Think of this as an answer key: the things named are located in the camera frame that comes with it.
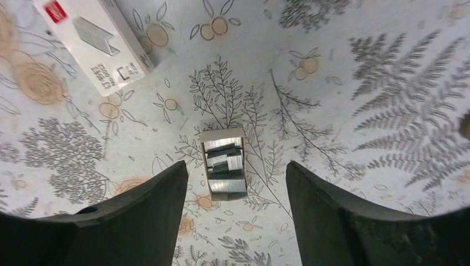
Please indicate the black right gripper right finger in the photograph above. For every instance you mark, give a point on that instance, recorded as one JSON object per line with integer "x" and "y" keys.
{"x": 336, "y": 227}

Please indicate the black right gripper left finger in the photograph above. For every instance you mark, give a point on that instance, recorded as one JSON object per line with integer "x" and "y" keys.
{"x": 136, "y": 227}

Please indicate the cardboard staple box sleeve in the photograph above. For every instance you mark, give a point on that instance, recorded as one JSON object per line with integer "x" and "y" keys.
{"x": 100, "y": 40}

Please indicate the floral tablecloth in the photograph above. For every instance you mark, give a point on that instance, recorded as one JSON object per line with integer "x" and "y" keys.
{"x": 366, "y": 94}

